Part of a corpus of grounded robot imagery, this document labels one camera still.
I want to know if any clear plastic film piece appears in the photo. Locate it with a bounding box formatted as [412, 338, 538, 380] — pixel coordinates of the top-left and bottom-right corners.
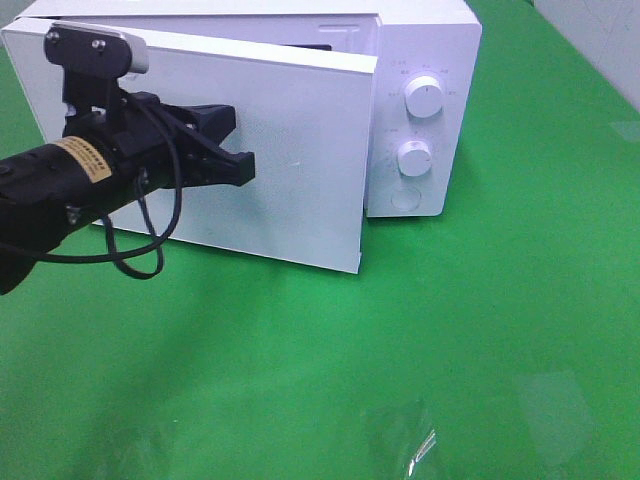
[363, 399, 439, 477]

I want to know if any white timer knob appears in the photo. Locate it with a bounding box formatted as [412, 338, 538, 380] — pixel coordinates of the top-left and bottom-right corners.
[396, 140, 432, 177]

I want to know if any white microwave oven body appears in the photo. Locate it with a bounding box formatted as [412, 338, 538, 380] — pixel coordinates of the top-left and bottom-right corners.
[1, 1, 482, 217]

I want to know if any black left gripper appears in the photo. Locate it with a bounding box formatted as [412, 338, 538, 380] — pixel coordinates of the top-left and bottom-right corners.
[62, 74, 255, 192]

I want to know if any white microwave door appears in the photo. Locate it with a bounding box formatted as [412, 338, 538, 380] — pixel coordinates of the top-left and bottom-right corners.
[1, 17, 379, 275]

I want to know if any upper white power knob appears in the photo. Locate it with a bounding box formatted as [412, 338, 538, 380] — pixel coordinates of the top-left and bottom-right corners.
[404, 74, 444, 119]

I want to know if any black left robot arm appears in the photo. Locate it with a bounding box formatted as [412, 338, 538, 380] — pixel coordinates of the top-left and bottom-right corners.
[1, 74, 255, 294]

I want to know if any left silver black wrist camera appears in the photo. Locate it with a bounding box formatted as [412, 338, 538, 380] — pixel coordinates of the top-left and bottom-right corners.
[43, 20, 149, 80]

